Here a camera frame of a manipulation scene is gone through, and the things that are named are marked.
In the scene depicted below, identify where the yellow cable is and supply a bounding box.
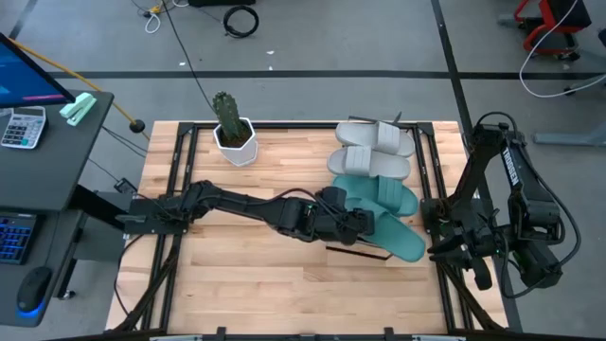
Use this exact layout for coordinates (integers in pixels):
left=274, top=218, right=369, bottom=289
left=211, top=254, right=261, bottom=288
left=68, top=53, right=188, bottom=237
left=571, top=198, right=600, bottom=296
left=9, top=37, right=151, bottom=141

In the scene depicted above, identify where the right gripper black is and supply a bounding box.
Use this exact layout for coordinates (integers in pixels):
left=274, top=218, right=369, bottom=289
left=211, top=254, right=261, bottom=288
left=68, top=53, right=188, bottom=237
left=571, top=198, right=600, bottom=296
left=427, top=222, right=496, bottom=292

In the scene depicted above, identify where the red and black cart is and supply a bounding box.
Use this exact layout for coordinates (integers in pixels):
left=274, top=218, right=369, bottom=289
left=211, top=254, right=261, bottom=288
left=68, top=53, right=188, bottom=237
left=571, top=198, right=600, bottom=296
left=497, top=0, right=593, bottom=62

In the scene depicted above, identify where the green cactus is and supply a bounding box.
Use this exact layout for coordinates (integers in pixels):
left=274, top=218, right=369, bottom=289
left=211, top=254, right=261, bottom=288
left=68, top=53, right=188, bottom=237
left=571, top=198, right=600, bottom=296
left=211, top=91, right=245, bottom=143

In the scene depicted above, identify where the computer monitor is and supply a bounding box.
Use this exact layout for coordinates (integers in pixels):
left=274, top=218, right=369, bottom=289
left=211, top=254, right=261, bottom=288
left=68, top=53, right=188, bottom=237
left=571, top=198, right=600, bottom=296
left=0, top=31, right=76, bottom=110

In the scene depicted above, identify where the long black floor cable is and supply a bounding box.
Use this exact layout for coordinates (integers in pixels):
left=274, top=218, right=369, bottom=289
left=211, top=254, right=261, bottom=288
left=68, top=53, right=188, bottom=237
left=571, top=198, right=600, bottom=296
left=160, top=0, right=217, bottom=113

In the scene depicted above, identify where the black desk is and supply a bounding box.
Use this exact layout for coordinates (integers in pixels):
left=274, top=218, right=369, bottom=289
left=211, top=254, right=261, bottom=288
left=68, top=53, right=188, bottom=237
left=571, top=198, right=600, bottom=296
left=0, top=89, right=115, bottom=329

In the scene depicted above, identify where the wooden shelf with black frame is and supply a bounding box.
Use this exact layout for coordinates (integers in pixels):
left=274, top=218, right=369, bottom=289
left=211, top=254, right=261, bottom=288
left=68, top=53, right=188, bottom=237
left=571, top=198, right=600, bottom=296
left=325, top=115, right=420, bottom=261

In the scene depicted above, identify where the coiled black cable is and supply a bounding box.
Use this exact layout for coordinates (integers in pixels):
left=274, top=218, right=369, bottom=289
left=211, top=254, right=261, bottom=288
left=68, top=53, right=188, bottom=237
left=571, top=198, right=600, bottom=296
left=222, top=4, right=260, bottom=39

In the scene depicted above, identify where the black computer mouse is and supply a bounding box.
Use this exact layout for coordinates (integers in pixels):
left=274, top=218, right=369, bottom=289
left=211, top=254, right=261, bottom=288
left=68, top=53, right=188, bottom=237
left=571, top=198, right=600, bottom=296
left=16, top=265, right=53, bottom=314

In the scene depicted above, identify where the long white cable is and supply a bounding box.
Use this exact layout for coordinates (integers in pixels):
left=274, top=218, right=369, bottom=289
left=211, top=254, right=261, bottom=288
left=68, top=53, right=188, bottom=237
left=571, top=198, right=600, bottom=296
left=519, top=0, right=606, bottom=99

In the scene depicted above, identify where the black aluminium table frame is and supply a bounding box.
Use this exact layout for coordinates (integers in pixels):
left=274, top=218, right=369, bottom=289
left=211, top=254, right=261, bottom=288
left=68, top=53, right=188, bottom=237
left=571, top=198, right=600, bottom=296
left=106, top=120, right=510, bottom=341

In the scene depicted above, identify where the grey metal desk foot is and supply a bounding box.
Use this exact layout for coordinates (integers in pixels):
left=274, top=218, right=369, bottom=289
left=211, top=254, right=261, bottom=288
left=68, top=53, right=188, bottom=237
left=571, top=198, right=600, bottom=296
left=532, top=70, right=606, bottom=148

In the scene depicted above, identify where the grey desk calculator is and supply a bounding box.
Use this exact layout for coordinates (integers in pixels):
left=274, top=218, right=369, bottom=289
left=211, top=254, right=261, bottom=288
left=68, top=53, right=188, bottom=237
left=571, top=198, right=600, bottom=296
left=0, top=105, right=48, bottom=151

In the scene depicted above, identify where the green rubber slide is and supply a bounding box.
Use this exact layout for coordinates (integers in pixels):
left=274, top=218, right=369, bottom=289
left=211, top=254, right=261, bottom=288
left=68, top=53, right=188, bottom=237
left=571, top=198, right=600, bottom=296
left=345, top=196, right=427, bottom=264
left=330, top=174, right=420, bottom=218

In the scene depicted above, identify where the grey rubber slide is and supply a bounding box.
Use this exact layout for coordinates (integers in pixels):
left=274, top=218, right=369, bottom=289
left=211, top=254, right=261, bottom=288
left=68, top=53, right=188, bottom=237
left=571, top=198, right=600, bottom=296
left=326, top=145, right=412, bottom=181
left=334, top=120, right=417, bottom=158

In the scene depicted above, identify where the backlit black keyboard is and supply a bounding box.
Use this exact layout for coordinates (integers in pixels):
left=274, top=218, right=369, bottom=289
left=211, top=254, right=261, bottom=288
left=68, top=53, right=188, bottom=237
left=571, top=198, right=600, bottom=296
left=0, top=212, right=38, bottom=265

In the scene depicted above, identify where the white plant pot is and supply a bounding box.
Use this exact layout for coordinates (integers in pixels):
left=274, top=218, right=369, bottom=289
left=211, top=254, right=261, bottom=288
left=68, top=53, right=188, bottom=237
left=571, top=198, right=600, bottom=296
left=212, top=117, right=259, bottom=168

